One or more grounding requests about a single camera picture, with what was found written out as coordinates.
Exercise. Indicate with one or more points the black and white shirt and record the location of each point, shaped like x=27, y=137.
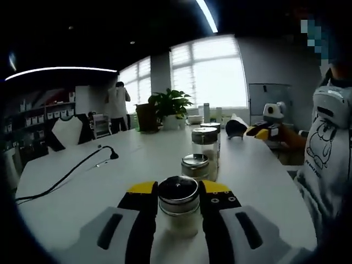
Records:
x=67, y=132

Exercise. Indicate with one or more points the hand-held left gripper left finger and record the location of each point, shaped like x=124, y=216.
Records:
x=143, y=220

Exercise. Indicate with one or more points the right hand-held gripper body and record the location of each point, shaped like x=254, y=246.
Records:
x=275, y=112

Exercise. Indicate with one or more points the white rolled mat black end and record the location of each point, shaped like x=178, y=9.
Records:
x=235, y=127

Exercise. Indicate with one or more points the window with blinds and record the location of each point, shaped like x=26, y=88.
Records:
x=211, y=77
x=136, y=85

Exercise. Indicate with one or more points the shelf of white storage boxes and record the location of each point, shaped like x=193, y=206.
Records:
x=35, y=118

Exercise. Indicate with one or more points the grey panel board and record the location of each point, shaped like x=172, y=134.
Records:
x=269, y=93

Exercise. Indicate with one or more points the white office chair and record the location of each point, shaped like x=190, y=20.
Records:
x=101, y=125

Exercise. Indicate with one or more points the white worn device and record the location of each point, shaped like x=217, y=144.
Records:
x=330, y=104

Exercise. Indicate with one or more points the tall brown-filled seasoning bottle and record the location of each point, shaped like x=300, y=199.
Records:
x=213, y=125

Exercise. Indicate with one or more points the ceiling light strip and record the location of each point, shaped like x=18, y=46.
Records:
x=207, y=13
x=60, y=69

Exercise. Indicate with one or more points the green plant in white pot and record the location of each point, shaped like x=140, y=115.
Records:
x=170, y=104

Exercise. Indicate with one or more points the white bowl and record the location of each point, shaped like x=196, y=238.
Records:
x=195, y=119

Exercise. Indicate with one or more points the brown box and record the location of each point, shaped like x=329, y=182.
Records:
x=147, y=118

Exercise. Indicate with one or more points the small white adapter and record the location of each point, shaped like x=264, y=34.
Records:
x=101, y=164

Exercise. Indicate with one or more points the white thermos flask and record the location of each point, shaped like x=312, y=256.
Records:
x=206, y=112

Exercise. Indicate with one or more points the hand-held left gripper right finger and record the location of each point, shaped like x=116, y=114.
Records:
x=217, y=220

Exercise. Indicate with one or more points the small glass seasoning bottle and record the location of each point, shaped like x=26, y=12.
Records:
x=178, y=203

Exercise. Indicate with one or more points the tall white-filled seasoning bottle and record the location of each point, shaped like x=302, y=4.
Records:
x=204, y=137

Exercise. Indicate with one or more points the medium glass seasoning bottle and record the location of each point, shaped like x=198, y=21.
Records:
x=195, y=165

